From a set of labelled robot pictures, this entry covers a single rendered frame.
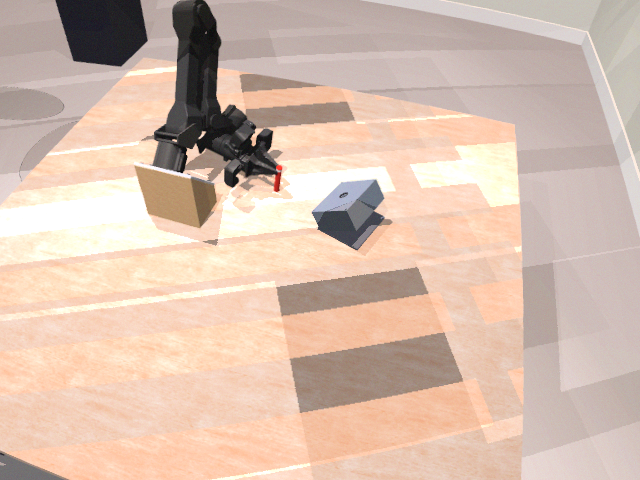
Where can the red peg with white band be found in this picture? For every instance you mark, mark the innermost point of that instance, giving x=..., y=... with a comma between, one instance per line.
x=277, y=178

